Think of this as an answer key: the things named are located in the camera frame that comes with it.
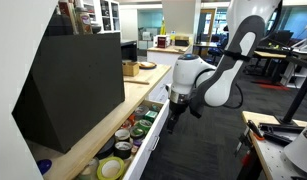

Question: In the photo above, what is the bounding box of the clear bottle with label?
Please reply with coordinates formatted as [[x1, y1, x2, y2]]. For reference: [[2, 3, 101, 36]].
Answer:
[[74, 0, 94, 36]]

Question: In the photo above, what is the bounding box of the black aluminium extrusion bar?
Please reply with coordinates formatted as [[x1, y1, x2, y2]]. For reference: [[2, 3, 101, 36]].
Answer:
[[258, 122, 307, 135], [280, 56, 307, 126]]

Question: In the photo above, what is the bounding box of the large black tape roll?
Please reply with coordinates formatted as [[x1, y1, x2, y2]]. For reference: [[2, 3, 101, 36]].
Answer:
[[95, 136, 116, 160]]

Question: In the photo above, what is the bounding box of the brown bottle with red label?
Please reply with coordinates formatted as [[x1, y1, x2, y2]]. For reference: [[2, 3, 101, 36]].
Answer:
[[57, 0, 79, 36]]

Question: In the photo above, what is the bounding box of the white foreground panel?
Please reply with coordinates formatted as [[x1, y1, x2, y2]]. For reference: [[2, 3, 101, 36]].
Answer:
[[0, 0, 60, 180]]

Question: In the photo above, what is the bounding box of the orange tape roll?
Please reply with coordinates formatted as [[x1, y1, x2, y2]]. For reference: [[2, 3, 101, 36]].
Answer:
[[127, 113, 137, 126]]

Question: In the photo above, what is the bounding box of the black office chair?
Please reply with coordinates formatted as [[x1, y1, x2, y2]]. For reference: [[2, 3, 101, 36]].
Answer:
[[207, 33, 229, 65]]

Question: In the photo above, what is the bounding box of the brown round plate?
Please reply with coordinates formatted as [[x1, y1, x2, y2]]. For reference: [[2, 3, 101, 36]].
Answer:
[[138, 61, 158, 71]]

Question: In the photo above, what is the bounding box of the yellow bottle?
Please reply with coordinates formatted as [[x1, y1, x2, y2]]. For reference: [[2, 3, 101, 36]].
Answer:
[[159, 17, 168, 36]]

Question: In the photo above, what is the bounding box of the small green box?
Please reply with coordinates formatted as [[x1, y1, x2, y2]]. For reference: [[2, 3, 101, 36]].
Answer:
[[144, 110, 159, 123]]

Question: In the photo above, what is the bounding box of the red and white box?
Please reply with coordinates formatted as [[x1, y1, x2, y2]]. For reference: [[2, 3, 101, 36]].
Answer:
[[155, 34, 172, 49]]

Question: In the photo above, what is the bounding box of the purple tape roll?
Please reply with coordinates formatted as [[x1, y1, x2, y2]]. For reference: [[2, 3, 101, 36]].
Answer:
[[132, 137, 144, 148]]

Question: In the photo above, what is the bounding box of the orange black bar clamp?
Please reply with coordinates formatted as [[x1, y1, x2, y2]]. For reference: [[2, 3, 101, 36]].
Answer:
[[246, 119, 266, 142], [237, 132, 258, 180]]

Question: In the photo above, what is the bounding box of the white drawer with handle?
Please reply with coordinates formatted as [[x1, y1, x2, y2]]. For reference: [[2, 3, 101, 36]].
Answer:
[[74, 98, 171, 180]]

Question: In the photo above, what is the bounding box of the dark tape roll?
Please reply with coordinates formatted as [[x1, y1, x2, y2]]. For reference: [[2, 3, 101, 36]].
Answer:
[[129, 127, 146, 140]]

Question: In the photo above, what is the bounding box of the white square pillar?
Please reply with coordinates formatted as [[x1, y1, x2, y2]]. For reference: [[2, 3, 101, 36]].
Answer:
[[161, 0, 203, 35]]

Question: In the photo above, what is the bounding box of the white counter with wooden top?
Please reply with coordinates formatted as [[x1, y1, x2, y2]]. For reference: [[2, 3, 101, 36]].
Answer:
[[146, 44, 194, 68]]

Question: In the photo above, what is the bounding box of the yellow green tape roll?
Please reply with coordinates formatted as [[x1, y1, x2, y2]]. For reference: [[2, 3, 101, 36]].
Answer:
[[96, 156, 126, 180]]

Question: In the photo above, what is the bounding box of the white perforated work table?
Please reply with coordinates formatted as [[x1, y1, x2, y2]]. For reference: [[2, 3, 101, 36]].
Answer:
[[237, 110, 307, 180]]

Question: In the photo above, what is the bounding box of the blue round object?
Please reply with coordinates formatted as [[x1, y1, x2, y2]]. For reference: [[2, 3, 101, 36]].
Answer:
[[36, 158, 53, 176]]

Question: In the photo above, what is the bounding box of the grey duct tape roll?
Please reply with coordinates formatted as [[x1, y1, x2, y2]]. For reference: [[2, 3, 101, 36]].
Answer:
[[133, 104, 150, 121]]

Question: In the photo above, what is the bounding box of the grey white tape roll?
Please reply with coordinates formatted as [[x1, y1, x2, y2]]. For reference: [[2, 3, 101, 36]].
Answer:
[[114, 128, 131, 143]]

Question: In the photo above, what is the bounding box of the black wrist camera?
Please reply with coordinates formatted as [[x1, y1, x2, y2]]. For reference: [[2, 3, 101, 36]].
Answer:
[[188, 89, 205, 120]]

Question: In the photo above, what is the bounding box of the red tape roll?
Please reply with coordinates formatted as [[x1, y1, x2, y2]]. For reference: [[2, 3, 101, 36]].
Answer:
[[120, 119, 133, 131]]

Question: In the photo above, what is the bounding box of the white cabinet with wooden countertop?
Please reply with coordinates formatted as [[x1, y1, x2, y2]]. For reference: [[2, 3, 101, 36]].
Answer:
[[26, 63, 174, 180]]

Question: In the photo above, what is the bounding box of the wooden door frame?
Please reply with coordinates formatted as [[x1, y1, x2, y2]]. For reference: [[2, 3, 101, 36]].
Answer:
[[196, 7, 218, 45]]

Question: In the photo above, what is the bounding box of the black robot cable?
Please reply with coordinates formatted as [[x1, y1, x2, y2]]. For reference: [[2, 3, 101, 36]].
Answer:
[[221, 82, 245, 110]]

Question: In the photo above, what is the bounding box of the large black foam box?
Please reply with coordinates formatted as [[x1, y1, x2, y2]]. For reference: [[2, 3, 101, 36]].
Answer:
[[11, 31, 126, 155]]

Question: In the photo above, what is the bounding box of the clear tape roll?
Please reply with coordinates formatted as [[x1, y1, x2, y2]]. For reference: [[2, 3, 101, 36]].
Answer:
[[76, 156, 100, 180]]

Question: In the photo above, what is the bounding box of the wooden stick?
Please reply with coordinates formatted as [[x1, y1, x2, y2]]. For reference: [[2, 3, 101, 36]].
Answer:
[[123, 78, 151, 86]]

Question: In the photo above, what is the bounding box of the white shelving unit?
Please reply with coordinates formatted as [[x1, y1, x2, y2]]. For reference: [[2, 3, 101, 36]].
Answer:
[[82, 0, 122, 35]]

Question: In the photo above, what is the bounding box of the teal tape roll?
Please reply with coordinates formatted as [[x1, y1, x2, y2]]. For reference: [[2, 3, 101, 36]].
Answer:
[[149, 103, 162, 113]]

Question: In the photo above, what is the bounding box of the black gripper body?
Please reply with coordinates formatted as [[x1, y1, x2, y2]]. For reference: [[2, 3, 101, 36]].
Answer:
[[168, 100, 189, 117]]

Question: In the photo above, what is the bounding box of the black office desk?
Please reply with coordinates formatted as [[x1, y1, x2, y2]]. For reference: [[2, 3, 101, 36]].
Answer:
[[252, 29, 307, 88]]

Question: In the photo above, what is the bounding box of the black countertop appliance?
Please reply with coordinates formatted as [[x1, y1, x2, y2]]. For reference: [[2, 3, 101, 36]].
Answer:
[[120, 40, 139, 63]]

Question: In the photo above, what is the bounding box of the small wooden box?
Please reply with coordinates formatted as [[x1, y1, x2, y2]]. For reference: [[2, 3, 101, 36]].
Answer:
[[121, 60, 141, 78]]

